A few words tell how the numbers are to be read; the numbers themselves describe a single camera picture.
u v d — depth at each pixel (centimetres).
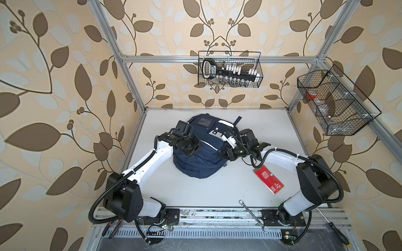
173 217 74
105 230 70
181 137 63
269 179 87
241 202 79
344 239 67
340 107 73
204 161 81
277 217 71
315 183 45
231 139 78
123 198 41
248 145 70
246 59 91
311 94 81
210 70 87
